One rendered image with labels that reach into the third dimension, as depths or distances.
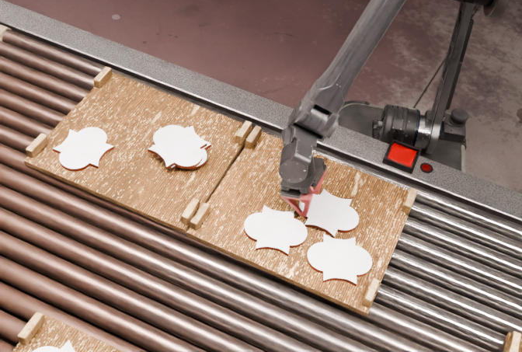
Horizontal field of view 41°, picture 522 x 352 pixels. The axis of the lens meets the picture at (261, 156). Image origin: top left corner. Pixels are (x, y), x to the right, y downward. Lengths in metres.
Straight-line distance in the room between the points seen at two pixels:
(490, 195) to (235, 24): 2.09
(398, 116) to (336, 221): 1.11
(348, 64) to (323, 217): 0.37
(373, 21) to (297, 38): 2.21
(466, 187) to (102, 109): 0.89
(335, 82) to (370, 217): 0.36
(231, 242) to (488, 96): 2.20
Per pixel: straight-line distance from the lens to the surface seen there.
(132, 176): 1.58
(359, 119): 2.78
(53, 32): 2.00
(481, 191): 1.73
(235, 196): 1.54
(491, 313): 1.53
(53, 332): 1.38
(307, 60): 3.37
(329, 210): 1.54
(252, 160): 1.62
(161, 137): 1.62
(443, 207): 1.67
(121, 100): 1.75
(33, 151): 1.62
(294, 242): 1.47
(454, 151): 2.79
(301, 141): 1.36
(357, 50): 1.31
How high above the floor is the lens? 2.14
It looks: 48 degrees down
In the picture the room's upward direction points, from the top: 8 degrees clockwise
